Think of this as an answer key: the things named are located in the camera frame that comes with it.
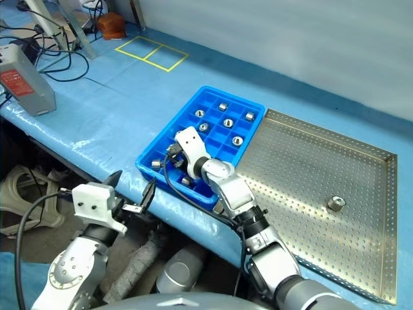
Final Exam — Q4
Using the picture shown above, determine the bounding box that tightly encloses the rough grey tube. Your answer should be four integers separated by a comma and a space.
103, 232, 166, 304

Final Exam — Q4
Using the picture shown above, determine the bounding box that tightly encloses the grey robot torso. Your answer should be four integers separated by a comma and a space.
106, 291, 291, 310

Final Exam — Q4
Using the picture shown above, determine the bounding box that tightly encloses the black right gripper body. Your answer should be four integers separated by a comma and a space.
172, 145, 187, 169

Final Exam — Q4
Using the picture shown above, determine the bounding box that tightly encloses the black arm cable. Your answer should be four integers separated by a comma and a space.
163, 154, 248, 300
15, 189, 77, 310

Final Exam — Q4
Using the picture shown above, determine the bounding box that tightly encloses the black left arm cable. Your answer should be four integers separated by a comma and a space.
15, 189, 77, 310

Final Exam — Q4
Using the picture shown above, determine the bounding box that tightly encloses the orange brown block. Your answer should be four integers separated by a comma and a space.
97, 12, 126, 40

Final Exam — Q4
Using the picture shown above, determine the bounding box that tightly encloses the perforated steel tray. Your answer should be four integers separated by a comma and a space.
237, 108, 398, 305

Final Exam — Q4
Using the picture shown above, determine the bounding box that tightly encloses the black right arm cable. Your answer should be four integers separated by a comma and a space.
163, 154, 248, 300

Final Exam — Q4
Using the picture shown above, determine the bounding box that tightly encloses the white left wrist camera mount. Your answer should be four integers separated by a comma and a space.
71, 182, 128, 234

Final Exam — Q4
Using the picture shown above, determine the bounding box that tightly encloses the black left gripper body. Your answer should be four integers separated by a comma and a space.
111, 193, 148, 224

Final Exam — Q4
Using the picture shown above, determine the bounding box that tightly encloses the grey box with red label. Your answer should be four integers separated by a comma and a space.
0, 43, 56, 117

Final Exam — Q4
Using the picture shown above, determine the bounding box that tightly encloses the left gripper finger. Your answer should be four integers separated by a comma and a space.
102, 170, 123, 194
141, 178, 157, 211

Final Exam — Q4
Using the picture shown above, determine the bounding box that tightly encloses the blue compartment tray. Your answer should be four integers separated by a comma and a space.
134, 85, 266, 206

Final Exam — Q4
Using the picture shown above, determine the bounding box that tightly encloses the blue cloth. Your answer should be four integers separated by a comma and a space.
0, 251, 51, 310

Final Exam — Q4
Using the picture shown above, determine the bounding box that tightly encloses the aluminium frame leg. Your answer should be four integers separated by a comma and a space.
61, 0, 98, 61

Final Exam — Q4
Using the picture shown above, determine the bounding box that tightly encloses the grey upright post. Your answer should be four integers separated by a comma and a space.
134, 0, 146, 32

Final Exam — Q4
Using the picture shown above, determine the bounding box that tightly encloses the beige plastic frame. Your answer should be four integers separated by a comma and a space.
0, 164, 66, 240

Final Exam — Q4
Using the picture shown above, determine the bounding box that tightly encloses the black looping floor cable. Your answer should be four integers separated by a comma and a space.
34, 46, 90, 82

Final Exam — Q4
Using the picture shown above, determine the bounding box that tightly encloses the grey rounded cylinder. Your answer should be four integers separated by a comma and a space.
156, 245, 208, 294

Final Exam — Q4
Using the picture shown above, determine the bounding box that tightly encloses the white slanted stand beam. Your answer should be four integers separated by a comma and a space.
24, 0, 68, 51

